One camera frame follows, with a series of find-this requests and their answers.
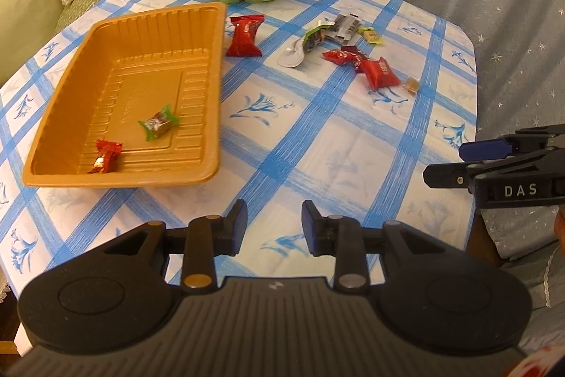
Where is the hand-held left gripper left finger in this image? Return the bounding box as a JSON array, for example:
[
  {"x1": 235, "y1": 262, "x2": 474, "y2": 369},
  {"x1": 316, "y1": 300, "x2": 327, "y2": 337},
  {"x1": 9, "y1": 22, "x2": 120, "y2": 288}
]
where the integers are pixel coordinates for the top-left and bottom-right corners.
[{"x1": 103, "y1": 199, "x2": 248, "y2": 294}]

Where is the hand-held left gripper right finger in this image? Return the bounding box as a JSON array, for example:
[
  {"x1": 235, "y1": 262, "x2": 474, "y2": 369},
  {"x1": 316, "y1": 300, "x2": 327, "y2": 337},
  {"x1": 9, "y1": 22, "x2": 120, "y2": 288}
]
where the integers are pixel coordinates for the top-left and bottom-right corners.
[{"x1": 301, "y1": 199, "x2": 447, "y2": 294}]

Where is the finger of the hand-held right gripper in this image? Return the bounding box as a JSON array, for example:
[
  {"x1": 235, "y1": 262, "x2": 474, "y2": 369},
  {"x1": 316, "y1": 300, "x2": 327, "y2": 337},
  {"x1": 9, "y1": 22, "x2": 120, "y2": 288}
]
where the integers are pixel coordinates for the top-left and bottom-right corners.
[
  {"x1": 458, "y1": 124, "x2": 565, "y2": 161},
  {"x1": 422, "y1": 147, "x2": 565, "y2": 189}
]

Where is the yellow candy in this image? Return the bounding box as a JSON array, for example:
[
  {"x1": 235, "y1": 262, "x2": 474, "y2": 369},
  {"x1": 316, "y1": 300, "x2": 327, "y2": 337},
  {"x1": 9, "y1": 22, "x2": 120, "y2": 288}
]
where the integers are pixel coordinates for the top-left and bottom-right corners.
[{"x1": 358, "y1": 27, "x2": 385, "y2": 46}]

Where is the large red snack packet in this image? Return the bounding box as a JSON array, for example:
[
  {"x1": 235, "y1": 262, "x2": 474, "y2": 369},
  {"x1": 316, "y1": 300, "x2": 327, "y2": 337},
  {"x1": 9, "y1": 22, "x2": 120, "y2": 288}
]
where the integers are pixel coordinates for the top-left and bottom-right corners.
[{"x1": 226, "y1": 15, "x2": 266, "y2": 58}]

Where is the orange plastic tray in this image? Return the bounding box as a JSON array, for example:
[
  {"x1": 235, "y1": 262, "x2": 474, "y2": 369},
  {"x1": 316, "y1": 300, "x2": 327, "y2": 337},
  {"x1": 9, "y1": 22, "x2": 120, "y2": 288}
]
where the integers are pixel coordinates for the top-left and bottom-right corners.
[{"x1": 22, "y1": 2, "x2": 228, "y2": 189}]

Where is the blue checked tablecloth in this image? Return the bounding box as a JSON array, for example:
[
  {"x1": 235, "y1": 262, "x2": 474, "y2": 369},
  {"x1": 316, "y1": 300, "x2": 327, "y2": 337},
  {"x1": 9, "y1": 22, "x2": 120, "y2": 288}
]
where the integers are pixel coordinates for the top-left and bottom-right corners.
[{"x1": 0, "y1": 0, "x2": 480, "y2": 302}]

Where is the red pillow snack packet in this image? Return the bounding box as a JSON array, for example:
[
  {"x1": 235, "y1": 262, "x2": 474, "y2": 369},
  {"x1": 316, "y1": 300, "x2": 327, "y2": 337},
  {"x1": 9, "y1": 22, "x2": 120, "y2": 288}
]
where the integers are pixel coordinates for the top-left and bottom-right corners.
[{"x1": 359, "y1": 57, "x2": 400, "y2": 90}]

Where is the green wrapped candy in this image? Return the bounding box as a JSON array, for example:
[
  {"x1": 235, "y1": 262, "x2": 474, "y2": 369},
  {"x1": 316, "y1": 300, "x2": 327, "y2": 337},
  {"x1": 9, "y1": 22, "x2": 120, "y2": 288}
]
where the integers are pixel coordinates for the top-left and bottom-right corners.
[{"x1": 138, "y1": 105, "x2": 180, "y2": 143}]

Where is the shiny red twisted candy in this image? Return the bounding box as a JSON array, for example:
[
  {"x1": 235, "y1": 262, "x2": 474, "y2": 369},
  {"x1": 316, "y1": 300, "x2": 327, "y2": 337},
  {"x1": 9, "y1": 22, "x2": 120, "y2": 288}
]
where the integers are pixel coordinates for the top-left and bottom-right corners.
[{"x1": 87, "y1": 139, "x2": 124, "y2": 175}]

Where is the white plastic spoon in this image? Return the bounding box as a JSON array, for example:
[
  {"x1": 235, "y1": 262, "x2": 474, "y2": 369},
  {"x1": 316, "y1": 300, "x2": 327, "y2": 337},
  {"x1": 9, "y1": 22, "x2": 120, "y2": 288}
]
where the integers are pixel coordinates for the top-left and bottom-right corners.
[{"x1": 276, "y1": 36, "x2": 310, "y2": 69}]

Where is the dark grey snack packet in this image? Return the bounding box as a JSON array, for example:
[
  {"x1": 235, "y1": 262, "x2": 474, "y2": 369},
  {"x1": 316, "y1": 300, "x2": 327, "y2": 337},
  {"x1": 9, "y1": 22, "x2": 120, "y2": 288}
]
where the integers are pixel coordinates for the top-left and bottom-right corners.
[{"x1": 329, "y1": 14, "x2": 363, "y2": 44}]

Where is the green and black snack packet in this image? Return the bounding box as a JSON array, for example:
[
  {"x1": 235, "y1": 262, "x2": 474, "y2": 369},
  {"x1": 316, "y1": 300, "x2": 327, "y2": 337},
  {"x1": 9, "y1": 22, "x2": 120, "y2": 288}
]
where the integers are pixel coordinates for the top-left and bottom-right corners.
[{"x1": 304, "y1": 21, "x2": 336, "y2": 53}]

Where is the green sofa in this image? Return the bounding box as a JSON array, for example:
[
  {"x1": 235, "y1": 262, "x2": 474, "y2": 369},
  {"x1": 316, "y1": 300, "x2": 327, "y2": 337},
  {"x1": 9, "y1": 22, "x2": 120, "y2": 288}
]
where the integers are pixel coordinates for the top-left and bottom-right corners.
[{"x1": 0, "y1": 0, "x2": 63, "y2": 86}]

